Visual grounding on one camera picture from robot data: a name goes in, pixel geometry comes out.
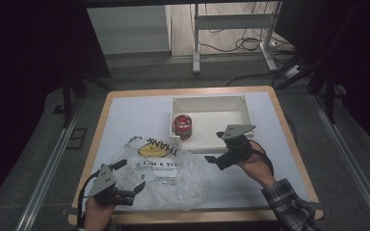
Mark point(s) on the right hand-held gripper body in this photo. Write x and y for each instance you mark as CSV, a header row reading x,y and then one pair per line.
x,y
237,138

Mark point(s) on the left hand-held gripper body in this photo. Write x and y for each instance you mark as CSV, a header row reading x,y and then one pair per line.
x,y
104,183

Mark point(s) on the white plastic bin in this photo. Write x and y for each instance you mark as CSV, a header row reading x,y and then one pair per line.
x,y
218,128

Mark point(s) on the clear plastic bag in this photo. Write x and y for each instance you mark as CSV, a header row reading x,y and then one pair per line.
x,y
173,183

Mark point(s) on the red can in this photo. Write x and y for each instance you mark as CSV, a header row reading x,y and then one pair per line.
x,y
182,126

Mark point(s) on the person's left hand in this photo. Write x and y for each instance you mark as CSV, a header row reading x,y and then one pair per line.
x,y
98,213

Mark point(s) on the person's right hand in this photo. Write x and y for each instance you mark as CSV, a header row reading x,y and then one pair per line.
x,y
257,163

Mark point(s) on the yellow banana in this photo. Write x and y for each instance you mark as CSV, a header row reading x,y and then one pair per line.
x,y
154,150

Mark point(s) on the black metal stand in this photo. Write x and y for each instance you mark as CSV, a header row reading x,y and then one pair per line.
x,y
69,96
329,93

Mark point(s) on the white power strip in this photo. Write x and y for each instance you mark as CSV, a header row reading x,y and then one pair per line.
x,y
293,71

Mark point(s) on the dark curtain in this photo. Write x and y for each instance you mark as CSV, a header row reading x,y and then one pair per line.
x,y
359,57
29,64

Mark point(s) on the white cabinet panel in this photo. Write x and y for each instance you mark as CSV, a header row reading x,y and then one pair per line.
x,y
128,29

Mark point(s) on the metal floor rail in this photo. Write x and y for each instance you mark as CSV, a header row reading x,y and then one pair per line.
x,y
45,173
350,160

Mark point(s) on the white metal desk frame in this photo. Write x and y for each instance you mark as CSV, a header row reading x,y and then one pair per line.
x,y
231,22

